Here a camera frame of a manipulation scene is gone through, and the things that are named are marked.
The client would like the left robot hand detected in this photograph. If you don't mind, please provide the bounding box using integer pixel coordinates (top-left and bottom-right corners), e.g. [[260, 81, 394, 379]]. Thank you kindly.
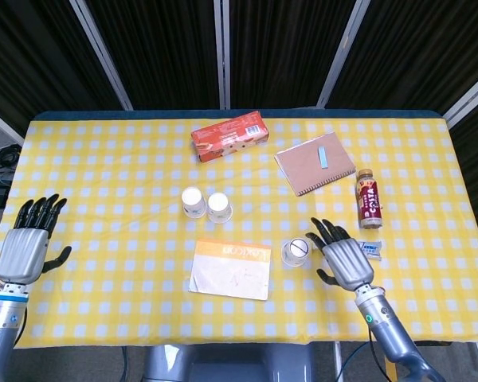
[[0, 193, 72, 287]]

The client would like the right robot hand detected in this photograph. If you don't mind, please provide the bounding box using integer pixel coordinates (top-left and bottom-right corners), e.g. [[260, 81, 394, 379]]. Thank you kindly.
[[304, 216, 374, 291]]

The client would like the white paper cup line mark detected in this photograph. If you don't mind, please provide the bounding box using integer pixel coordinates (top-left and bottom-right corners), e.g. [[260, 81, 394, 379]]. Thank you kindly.
[[280, 237, 313, 267]]

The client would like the white paper cup green print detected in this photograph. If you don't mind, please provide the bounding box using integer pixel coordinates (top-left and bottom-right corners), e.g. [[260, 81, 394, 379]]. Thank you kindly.
[[181, 188, 207, 219]]

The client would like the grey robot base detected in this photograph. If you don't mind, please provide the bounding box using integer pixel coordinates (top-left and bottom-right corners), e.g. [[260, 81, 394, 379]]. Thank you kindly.
[[143, 342, 318, 382]]

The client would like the plain white paper cup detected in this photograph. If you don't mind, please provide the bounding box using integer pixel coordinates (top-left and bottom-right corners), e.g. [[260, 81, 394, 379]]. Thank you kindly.
[[206, 192, 233, 224]]

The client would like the blue white toothpaste tube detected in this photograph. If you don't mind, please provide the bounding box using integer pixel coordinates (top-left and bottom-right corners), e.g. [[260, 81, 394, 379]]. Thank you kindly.
[[356, 240, 383, 262]]

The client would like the red Costa coffee bottle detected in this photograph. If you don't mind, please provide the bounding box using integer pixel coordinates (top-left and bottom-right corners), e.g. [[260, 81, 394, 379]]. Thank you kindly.
[[355, 168, 384, 231]]

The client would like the white table leg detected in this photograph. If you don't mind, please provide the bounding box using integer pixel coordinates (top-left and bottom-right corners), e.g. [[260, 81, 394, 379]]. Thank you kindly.
[[333, 341, 342, 382]]

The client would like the brown spiral notebook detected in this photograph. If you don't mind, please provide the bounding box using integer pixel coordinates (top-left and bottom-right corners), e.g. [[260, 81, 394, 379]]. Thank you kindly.
[[273, 131, 357, 197]]

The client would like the yellow white paper card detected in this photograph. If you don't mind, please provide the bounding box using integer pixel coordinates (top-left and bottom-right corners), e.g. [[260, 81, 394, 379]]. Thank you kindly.
[[188, 238, 272, 302]]

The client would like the yellow white checkered tablecloth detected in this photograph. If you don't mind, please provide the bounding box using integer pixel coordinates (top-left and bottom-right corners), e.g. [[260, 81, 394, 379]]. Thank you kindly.
[[0, 117, 478, 351]]

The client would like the orange snack box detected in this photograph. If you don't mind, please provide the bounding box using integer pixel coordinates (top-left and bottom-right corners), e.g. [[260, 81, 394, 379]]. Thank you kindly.
[[190, 111, 270, 164]]

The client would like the black cable bundle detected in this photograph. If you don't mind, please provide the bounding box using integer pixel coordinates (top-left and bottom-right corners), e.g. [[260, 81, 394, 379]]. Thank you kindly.
[[0, 142, 23, 172]]

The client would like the white partition frame post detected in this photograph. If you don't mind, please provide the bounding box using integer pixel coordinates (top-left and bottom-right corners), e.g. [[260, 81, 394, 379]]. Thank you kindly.
[[69, 0, 135, 111], [315, 0, 367, 108], [441, 65, 478, 128], [0, 103, 25, 146], [213, 0, 232, 111]]

